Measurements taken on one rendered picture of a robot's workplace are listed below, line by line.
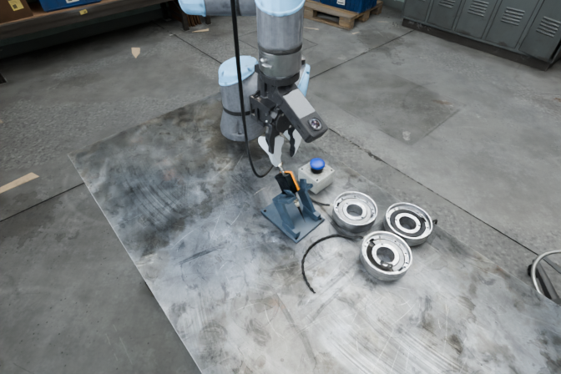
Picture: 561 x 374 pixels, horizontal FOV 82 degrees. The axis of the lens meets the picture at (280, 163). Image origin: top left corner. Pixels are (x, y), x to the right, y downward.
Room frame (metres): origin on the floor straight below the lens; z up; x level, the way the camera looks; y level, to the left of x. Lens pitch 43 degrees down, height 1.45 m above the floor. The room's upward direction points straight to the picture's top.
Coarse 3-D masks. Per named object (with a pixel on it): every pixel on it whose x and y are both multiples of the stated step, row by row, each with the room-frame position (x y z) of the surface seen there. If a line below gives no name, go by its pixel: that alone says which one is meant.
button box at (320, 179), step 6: (300, 168) 0.63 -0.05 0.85; (306, 168) 0.63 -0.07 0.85; (324, 168) 0.63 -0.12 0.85; (330, 168) 0.63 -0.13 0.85; (300, 174) 0.62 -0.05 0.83; (306, 174) 0.61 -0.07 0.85; (312, 174) 0.61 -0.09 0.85; (318, 174) 0.61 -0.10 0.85; (324, 174) 0.61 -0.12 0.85; (330, 174) 0.61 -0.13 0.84; (306, 180) 0.61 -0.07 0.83; (312, 180) 0.59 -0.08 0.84; (318, 180) 0.59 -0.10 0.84; (324, 180) 0.60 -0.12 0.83; (330, 180) 0.61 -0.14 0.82; (318, 186) 0.58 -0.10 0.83; (324, 186) 0.60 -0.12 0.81; (318, 192) 0.58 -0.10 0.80
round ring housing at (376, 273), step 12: (396, 240) 0.41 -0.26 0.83; (360, 252) 0.39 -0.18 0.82; (372, 252) 0.38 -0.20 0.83; (384, 252) 0.40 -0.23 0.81; (396, 252) 0.38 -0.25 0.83; (408, 252) 0.38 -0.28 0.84; (396, 264) 0.36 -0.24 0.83; (408, 264) 0.35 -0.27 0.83; (384, 276) 0.33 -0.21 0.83; (396, 276) 0.33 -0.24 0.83
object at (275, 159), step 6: (264, 138) 0.53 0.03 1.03; (276, 138) 0.50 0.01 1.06; (282, 138) 0.51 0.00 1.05; (264, 144) 0.52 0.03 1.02; (276, 144) 0.50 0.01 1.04; (282, 144) 0.51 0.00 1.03; (276, 150) 0.50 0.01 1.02; (270, 156) 0.50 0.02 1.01; (276, 156) 0.50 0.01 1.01; (276, 162) 0.50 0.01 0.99
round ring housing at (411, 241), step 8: (392, 208) 0.51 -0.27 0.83; (400, 208) 0.51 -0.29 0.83; (408, 208) 0.51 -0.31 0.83; (416, 208) 0.50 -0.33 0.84; (400, 216) 0.48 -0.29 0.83; (408, 216) 0.48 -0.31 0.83; (424, 216) 0.48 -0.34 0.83; (384, 224) 0.47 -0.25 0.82; (408, 224) 0.48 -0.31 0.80; (416, 224) 0.46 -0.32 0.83; (392, 232) 0.43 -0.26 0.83; (408, 232) 0.44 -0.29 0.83; (424, 232) 0.44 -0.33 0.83; (408, 240) 0.41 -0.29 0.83; (416, 240) 0.41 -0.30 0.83; (424, 240) 0.42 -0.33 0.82
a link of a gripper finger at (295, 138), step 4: (292, 128) 0.54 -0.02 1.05; (288, 132) 0.54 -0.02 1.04; (292, 132) 0.53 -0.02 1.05; (296, 132) 0.54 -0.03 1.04; (288, 136) 0.56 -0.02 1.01; (292, 136) 0.53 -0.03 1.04; (296, 136) 0.54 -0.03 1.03; (300, 136) 0.54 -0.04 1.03; (292, 140) 0.54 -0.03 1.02; (296, 140) 0.54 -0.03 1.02; (300, 140) 0.54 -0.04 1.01; (292, 144) 0.54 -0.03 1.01; (296, 144) 0.54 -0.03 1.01; (292, 148) 0.54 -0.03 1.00; (296, 148) 0.54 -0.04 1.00; (292, 152) 0.54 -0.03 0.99; (292, 156) 0.54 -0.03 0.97
